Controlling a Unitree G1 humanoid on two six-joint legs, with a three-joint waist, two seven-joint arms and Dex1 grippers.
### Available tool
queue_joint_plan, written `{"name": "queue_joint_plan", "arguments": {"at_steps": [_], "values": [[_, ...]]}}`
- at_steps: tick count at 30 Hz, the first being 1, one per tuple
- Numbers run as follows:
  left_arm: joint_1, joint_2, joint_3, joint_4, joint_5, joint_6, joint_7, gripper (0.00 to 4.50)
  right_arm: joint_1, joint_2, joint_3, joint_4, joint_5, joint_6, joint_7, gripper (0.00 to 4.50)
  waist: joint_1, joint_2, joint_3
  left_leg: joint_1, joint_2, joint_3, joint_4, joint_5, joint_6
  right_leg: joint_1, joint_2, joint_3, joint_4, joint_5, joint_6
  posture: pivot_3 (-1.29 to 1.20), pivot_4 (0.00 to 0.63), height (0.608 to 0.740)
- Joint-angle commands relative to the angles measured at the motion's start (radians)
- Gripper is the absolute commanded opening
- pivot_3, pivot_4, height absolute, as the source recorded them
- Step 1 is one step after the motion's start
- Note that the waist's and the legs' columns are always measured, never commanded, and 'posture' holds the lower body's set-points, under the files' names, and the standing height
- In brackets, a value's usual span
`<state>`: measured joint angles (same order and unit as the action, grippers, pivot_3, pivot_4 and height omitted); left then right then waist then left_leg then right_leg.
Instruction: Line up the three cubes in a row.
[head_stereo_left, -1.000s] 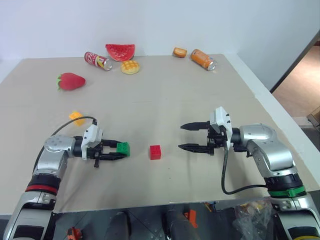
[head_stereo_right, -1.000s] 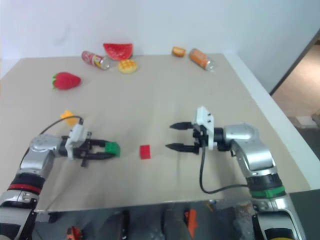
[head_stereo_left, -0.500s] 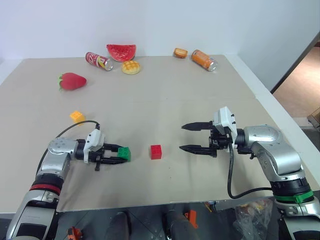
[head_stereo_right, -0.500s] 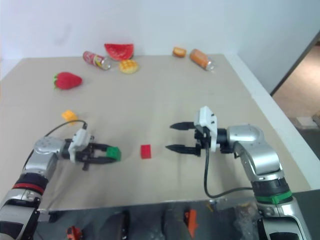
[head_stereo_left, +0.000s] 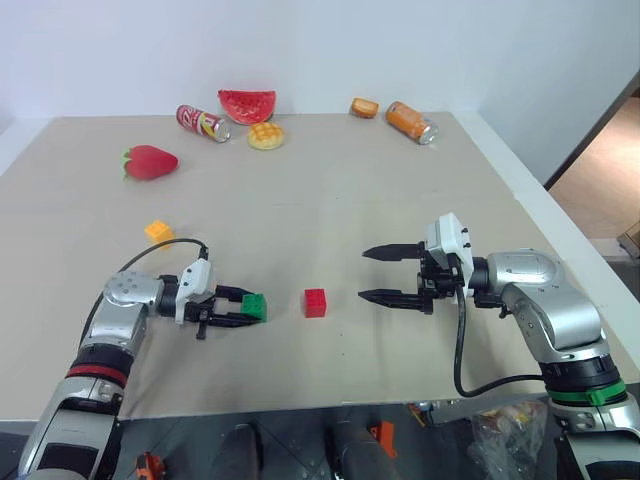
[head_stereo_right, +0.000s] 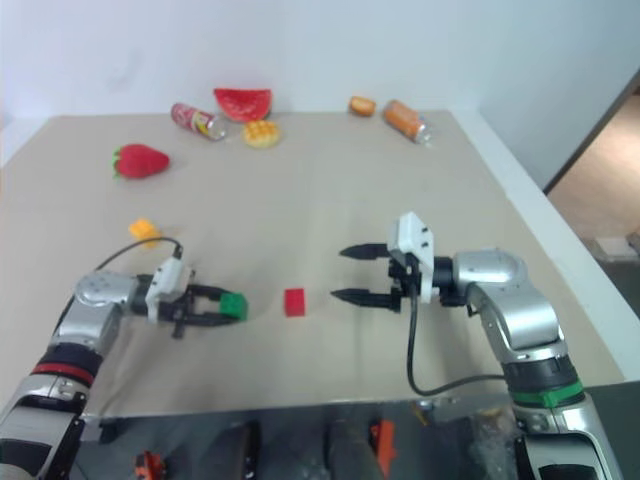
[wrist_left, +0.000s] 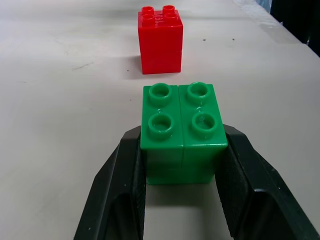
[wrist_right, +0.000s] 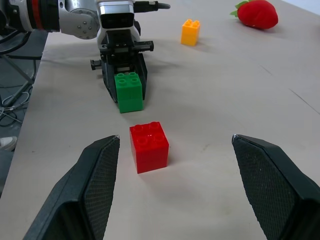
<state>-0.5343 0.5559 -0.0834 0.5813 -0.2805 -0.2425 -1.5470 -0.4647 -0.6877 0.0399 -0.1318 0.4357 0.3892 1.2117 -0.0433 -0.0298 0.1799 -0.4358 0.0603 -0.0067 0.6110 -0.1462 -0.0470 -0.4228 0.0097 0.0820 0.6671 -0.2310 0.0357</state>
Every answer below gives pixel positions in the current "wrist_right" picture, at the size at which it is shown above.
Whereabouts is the dark chair with metal legs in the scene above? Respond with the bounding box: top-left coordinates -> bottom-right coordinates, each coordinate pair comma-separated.
0,31 -> 49,106

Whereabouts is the orange building block cube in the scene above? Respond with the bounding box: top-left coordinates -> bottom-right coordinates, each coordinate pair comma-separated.
180,19 -> 201,47

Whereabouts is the white shoe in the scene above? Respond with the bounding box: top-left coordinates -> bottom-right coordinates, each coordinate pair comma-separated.
0,136 -> 18,152

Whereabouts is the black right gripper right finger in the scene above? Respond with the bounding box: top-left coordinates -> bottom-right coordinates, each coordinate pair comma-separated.
231,134 -> 320,240

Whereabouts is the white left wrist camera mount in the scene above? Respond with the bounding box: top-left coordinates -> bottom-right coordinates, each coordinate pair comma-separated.
95,0 -> 141,52

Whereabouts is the red plush strawberry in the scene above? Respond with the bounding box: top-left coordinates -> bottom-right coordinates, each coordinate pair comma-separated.
229,0 -> 279,30

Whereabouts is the black left wrist camera cable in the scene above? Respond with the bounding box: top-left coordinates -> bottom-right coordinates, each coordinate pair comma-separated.
134,0 -> 172,13

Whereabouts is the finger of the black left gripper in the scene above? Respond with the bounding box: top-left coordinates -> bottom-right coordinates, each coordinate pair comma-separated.
134,51 -> 149,101
100,52 -> 120,105

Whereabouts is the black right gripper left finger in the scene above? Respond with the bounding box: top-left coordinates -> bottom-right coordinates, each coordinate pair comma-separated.
22,135 -> 121,240

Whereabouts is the green building block cube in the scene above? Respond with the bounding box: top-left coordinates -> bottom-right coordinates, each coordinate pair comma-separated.
114,71 -> 145,114

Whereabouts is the white floor cable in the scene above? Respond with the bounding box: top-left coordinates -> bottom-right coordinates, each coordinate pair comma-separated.
0,91 -> 31,124

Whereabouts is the red building block cube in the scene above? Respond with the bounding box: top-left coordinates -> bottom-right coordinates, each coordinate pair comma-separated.
129,121 -> 170,175

